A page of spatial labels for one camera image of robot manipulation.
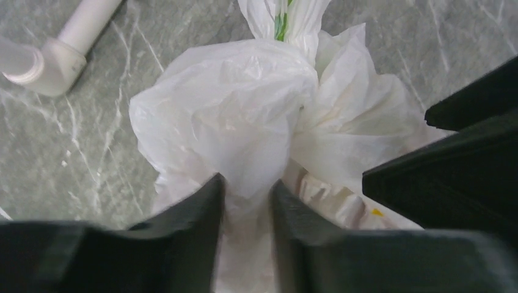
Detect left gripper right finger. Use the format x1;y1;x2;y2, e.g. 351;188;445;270
270;181;517;292

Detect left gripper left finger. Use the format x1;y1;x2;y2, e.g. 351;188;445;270
1;174;225;292

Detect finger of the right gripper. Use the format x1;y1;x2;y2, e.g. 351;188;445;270
362;58;517;243

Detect white plastic bag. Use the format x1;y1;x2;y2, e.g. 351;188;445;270
129;1;445;292

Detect white pvc pipe frame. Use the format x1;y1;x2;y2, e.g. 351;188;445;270
1;0;122;97

